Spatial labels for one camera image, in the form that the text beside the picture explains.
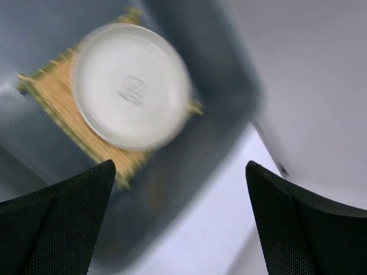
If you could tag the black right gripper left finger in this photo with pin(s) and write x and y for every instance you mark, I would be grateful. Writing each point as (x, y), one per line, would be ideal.
(54, 230)

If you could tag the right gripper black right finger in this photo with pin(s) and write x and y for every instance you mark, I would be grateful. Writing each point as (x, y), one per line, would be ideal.
(302, 232)

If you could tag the woven bamboo mat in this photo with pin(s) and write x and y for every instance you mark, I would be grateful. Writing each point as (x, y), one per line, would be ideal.
(51, 86)

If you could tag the cream plate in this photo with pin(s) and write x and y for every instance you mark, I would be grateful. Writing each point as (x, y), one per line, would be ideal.
(131, 86)

